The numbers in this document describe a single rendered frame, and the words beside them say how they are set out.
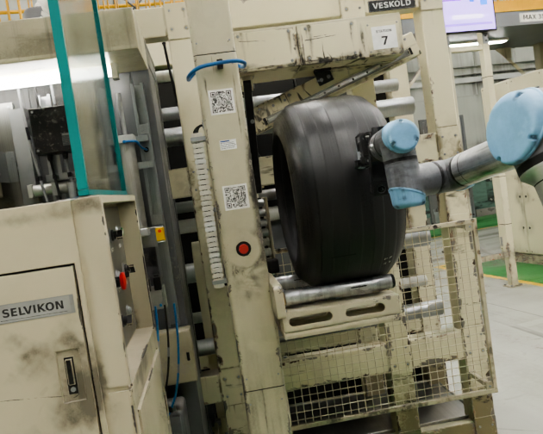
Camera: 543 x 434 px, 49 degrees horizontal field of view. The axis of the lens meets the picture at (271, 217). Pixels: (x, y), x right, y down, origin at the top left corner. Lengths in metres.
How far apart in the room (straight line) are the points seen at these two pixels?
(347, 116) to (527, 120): 0.84
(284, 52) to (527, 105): 1.28
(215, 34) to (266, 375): 1.05
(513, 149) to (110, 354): 0.80
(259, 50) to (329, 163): 0.64
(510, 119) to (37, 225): 0.84
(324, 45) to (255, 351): 1.07
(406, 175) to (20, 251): 0.80
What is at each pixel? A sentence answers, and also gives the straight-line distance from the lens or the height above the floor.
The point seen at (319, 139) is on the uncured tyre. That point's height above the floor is 1.35.
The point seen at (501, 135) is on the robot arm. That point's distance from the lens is 1.03.
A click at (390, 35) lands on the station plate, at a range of 2.24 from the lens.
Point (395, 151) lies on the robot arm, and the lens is 1.32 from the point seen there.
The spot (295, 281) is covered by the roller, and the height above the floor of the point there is 0.90.
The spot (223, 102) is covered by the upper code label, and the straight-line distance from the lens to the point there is 1.83.
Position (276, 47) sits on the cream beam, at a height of 1.71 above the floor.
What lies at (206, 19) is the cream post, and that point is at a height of 1.76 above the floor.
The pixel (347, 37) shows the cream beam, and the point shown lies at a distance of 2.20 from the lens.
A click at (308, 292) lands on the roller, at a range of 1.79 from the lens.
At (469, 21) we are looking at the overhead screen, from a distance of 5.81.
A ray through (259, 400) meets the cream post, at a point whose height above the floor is 0.59.
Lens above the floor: 1.24
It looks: 3 degrees down
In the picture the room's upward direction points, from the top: 8 degrees counter-clockwise
